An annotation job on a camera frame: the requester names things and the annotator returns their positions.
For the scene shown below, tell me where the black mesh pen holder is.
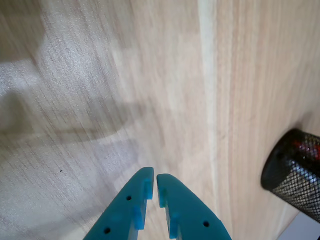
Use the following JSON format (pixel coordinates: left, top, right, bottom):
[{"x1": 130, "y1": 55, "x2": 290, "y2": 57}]
[{"x1": 260, "y1": 128, "x2": 320, "y2": 223}]

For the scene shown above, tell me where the red pen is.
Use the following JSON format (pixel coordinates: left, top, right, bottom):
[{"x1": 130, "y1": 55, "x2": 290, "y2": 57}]
[{"x1": 291, "y1": 138, "x2": 320, "y2": 161}]

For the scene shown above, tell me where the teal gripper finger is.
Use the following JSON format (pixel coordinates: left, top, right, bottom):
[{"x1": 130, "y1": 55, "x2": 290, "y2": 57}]
[
  {"x1": 156, "y1": 173, "x2": 232, "y2": 240},
  {"x1": 83, "y1": 166, "x2": 155, "y2": 240}
]

